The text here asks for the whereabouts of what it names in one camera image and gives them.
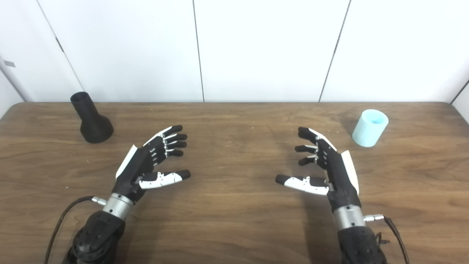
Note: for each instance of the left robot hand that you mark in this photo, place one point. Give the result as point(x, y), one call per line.
point(137, 168)

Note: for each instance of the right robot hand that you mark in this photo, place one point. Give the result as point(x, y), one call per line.
point(339, 172)

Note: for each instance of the black nozzle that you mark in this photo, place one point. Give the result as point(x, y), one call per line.
point(93, 123)

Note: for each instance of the small grey wall label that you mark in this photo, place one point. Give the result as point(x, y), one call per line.
point(9, 63)

